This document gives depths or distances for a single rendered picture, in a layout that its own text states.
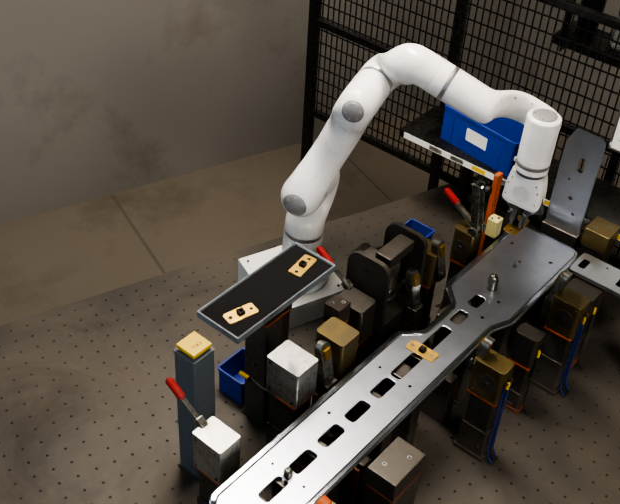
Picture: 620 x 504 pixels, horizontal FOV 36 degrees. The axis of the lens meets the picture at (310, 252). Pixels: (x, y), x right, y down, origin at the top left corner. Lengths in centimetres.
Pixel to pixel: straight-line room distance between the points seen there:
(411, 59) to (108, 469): 131
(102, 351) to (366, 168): 234
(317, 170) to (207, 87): 203
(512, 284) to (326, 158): 64
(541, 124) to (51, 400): 152
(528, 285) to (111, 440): 123
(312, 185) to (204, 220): 189
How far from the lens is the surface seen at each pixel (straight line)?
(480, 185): 273
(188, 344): 223
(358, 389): 236
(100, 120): 442
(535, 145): 235
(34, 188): 450
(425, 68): 233
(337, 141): 253
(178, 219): 447
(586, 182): 288
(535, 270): 280
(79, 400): 276
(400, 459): 220
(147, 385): 277
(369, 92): 239
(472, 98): 233
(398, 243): 250
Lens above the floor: 275
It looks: 40 degrees down
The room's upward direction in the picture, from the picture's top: 4 degrees clockwise
